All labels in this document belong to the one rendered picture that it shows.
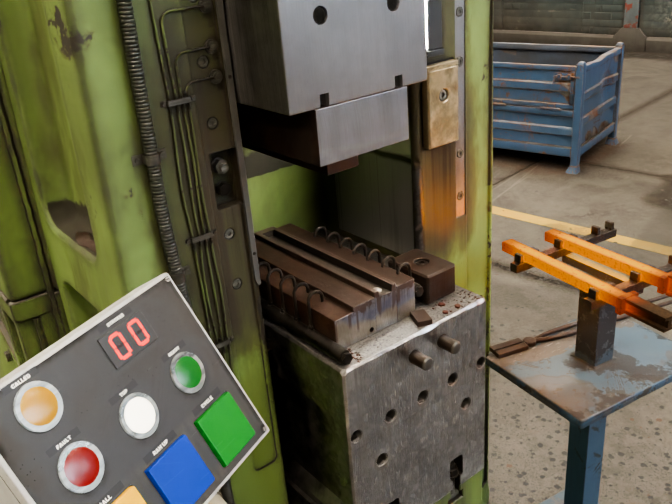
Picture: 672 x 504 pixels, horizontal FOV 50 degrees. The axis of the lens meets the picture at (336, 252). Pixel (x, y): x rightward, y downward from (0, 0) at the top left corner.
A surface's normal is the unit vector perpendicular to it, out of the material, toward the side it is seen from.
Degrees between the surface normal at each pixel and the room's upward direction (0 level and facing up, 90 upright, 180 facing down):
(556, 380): 0
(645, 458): 0
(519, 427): 0
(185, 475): 60
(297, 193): 90
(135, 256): 90
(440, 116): 90
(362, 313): 90
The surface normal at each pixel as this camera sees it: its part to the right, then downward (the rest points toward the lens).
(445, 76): 0.62, 0.29
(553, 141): -0.61, 0.37
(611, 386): -0.07, -0.90
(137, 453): 0.73, -0.34
